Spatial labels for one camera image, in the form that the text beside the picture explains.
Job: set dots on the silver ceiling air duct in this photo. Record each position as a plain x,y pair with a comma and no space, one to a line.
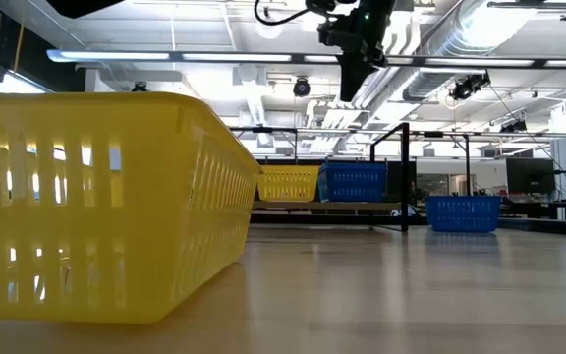
460,44

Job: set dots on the black ceiling spotlight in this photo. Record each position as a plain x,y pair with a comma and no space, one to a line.
301,87
514,126
139,87
467,87

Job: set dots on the yellow plastic basket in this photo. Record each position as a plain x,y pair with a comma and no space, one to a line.
116,221
288,169

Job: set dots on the black metal rig frame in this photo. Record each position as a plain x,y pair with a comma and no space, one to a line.
548,227

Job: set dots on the blue plastic basket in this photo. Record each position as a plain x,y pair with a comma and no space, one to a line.
352,167
462,200

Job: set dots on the black computer monitor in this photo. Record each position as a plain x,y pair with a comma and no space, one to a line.
531,175

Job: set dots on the wooden shelf with black frame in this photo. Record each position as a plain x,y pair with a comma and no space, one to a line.
404,177

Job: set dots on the overhead LED light bar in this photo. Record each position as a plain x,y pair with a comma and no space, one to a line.
116,55

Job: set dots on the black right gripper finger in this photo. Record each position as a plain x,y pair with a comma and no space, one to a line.
352,74

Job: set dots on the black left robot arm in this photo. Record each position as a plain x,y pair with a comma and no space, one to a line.
81,6

